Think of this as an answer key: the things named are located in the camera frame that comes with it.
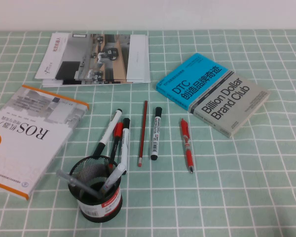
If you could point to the black mesh pen holder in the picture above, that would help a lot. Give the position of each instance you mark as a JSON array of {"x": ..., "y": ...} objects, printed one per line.
[{"x": 98, "y": 212}]

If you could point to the red gel pen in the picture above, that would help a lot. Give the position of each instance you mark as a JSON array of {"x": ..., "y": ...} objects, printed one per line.
[{"x": 186, "y": 138}]

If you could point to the red pencil with eraser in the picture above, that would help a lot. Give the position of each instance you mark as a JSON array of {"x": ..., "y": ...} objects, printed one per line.
[{"x": 143, "y": 133}]

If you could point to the black pen with red cap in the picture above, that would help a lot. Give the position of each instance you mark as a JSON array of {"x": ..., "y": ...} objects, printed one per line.
[{"x": 118, "y": 130}]

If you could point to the white orange ROS book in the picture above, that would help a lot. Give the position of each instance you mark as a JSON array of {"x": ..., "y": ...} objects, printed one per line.
[{"x": 27, "y": 138}]

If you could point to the silver white pen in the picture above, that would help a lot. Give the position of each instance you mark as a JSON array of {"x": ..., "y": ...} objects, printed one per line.
[{"x": 113, "y": 177}]

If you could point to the blue grey DTC book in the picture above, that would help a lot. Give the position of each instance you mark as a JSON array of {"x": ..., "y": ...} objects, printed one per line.
[{"x": 212, "y": 98}]

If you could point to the green white checked tablecloth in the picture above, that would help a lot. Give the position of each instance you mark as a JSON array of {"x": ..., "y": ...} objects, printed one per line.
[{"x": 236, "y": 185}]

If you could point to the grey translucent pen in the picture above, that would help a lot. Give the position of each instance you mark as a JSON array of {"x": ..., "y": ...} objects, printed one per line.
[{"x": 74, "y": 181}]

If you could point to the thick white marker black cap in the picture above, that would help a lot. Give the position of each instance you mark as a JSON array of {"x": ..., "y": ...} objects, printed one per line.
[{"x": 156, "y": 135}]

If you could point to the white marker with black ends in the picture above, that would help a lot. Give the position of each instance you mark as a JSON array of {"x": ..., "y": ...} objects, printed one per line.
[{"x": 108, "y": 130}]

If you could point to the brochure with robot photo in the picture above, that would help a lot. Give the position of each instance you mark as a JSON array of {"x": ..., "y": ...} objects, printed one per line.
[{"x": 101, "y": 56}]

